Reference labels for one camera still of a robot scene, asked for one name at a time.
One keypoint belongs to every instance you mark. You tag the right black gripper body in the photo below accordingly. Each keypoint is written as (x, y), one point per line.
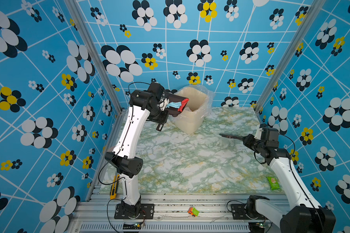
(251, 142)

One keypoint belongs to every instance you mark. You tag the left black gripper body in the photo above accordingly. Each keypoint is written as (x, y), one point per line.
(162, 117)

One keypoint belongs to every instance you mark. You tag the black pink hand brush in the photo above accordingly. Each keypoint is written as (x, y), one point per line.
(232, 137)

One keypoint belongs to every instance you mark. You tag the black dustpan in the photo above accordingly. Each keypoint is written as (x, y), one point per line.
(173, 98)

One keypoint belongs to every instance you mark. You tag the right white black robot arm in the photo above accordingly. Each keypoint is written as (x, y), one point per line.
(306, 214)

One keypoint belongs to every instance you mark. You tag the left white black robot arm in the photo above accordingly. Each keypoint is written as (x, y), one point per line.
(147, 105)

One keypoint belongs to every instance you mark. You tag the blue paper scrap right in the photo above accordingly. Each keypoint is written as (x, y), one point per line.
(176, 105)

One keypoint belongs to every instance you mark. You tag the green packet right edge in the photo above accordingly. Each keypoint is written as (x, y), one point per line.
(274, 183)

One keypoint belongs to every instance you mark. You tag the yellow utility knife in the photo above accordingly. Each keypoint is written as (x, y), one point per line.
(114, 187)

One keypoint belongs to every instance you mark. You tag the small green orange toy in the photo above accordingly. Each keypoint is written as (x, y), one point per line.
(193, 211)

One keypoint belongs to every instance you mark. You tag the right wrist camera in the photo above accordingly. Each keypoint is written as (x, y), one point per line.
(258, 133)

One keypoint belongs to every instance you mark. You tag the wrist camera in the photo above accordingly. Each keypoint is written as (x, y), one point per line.
(258, 133)
(163, 103)

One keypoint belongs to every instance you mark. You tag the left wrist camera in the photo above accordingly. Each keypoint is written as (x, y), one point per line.
(163, 103)

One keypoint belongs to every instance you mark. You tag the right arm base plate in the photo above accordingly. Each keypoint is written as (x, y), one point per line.
(239, 212)

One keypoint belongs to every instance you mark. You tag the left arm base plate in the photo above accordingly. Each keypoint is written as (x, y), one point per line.
(139, 211)

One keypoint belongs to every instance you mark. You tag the aluminium frame rail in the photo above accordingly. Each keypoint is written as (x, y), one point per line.
(181, 213)

